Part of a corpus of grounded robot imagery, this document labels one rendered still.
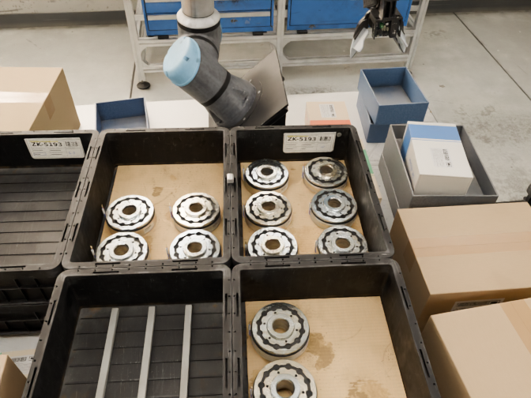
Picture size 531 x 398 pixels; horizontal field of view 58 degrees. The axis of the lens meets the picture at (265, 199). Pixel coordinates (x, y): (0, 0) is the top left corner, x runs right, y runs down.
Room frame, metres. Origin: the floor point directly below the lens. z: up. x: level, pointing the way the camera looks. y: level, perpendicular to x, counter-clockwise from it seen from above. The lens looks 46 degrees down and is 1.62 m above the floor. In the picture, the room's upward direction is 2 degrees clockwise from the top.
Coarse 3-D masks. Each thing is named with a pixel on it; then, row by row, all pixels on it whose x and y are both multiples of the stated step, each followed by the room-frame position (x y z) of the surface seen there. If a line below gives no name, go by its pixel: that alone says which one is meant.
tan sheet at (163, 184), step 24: (120, 168) 0.86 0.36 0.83; (144, 168) 0.86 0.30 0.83; (168, 168) 0.86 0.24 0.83; (192, 168) 0.87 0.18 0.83; (216, 168) 0.87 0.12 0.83; (120, 192) 0.78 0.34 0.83; (144, 192) 0.78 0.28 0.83; (168, 192) 0.78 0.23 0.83; (192, 192) 0.78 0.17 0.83; (216, 192) 0.79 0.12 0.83; (168, 216) 0.71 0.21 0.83; (168, 240) 0.64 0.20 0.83
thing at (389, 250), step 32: (256, 128) 0.91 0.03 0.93; (288, 128) 0.91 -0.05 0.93; (320, 128) 0.91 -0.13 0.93; (352, 128) 0.91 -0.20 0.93; (384, 224) 0.61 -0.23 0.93; (256, 256) 0.53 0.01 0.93; (288, 256) 0.53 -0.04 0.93; (320, 256) 0.53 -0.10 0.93; (352, 256) 0.53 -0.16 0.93; (384, 256) 0.53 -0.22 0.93
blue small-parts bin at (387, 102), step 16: (368, 80) 1.34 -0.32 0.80; (384, 80) 1.35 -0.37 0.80; (400, 80) 1.36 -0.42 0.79; (368, 96) 1.23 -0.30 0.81; (384, 96) 1.29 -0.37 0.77; (400, 96) 1.29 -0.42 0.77; (416, 96) 1.24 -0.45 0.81; (384, 112) 1.14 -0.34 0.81; (400, 112) 1.15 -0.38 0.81; (416, 112) 1.16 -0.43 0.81
